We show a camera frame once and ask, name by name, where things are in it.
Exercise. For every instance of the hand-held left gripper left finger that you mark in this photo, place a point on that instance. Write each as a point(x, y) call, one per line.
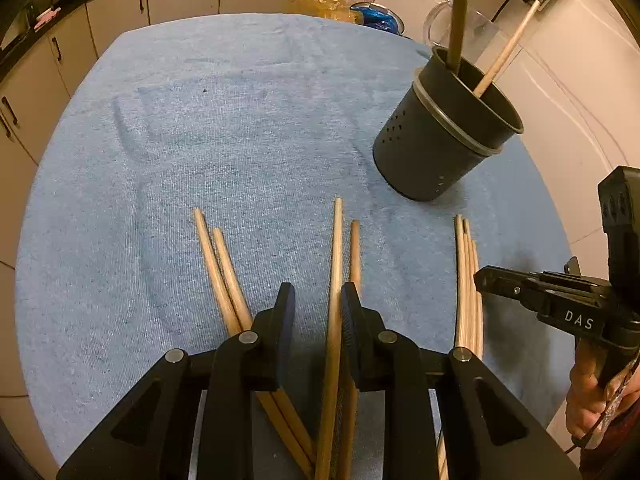
point(285, 335)

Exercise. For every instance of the small pink object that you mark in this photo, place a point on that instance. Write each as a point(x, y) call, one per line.
point(47, 17)

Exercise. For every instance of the yellow plastic bag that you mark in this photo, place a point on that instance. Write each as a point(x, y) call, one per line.
point(325, 5)

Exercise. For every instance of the glass mug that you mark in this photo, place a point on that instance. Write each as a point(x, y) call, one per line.
point(480, 30)

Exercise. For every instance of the person's right hand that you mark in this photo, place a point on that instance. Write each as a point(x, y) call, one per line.
point(582, 400)

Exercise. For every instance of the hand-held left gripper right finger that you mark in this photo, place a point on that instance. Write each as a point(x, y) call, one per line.
point(350, 330)

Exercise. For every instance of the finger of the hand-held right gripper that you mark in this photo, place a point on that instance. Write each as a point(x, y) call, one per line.
point(525, 287)

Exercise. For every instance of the blue towel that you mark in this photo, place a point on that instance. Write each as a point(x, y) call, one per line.
point(225, 135)

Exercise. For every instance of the wooden chopstick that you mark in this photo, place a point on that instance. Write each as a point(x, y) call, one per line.
point(459, 15)
point(507, 47)
point(473, 320)
point(210, 255)
point(480, 325)
point(227, 265)
point(467, 280)
point(334, 270)
point(459, 260)
point(355, 255)

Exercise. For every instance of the black utensil holder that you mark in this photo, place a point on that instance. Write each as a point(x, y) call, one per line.
point(430, 145)

